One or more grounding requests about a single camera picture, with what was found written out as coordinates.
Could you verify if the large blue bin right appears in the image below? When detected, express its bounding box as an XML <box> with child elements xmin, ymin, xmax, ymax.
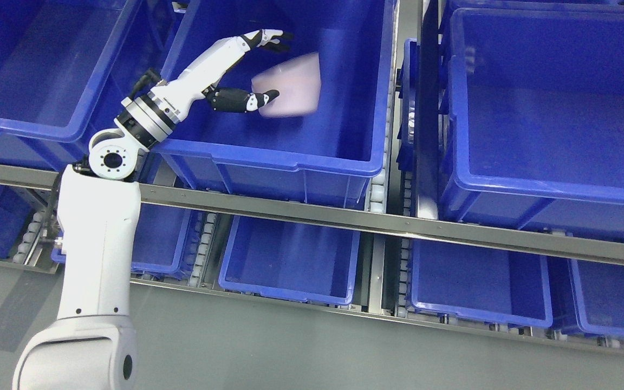
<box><xmin>439</xmin><ymin>1</ymin><xmax>624</xmax><ymax>241</ymax></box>

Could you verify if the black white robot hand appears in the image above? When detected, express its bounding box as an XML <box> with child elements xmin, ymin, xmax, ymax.
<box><xmin>148</xmin><ymin>29</ymin><xmax>293</xmax><ymax>122</ymax></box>

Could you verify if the metal shelf rack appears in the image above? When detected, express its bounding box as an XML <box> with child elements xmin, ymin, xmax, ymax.
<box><xmin>0</xmin><ymin>1</ymin><xmax>624</xmax><ymax>344</ymax></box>

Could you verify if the large blue bin upper left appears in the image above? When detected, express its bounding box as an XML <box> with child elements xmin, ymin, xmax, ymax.
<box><xmin>0</xmin><ymin>0</ymin><xmax>177</xmax><ymax>171</ymax></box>

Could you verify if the large blue bin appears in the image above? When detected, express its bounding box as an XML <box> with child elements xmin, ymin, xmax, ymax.
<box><xmin>439</xmin><ymin>1</ymin><xmax>624</xmax><ymax>241</ymax></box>
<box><xmin>0</xmin><ymin>0</ymin><xmax>177</xmax><ymax>171</ymax></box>
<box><xmin>153</xmin><ymin>1</ymin><xmax>397</xmax><ymax>209</ymax></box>

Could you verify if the large blue bin centre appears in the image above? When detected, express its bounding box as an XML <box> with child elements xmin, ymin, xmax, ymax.
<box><xmin>153</xmin><ymin>1</ymin><xmax>397</xmax><ymax>209</ymax></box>

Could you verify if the pink bowl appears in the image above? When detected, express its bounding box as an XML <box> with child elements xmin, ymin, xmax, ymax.
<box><xmin>251</xmin><ymin>52</ymin><xmax>322</xmax><ymax>118</ymax></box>

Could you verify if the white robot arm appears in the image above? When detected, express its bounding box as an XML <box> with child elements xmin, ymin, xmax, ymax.
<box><xmin>11</xmin><ymin>69</ymin><xmax>175</xmax><ymax>389</ymax></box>

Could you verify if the blue bin lower centre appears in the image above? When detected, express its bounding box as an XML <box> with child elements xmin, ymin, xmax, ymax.
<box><xmin>218</xmin><ymin>216</ymin><xmax>361</xmax><ymax>306</ymax></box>

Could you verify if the blue bin lower left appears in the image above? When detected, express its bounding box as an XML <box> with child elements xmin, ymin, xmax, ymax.
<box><xmin>51</xmin><ymin>203</ymin><xmax>199</xmax><ymax>280</ymax></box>

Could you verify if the blue bin far lower right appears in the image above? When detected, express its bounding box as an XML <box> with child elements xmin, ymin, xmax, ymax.
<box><xmin>548</xmin><ymin>257</ymin><xmax>624</xmax><ymax>339</ymax></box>

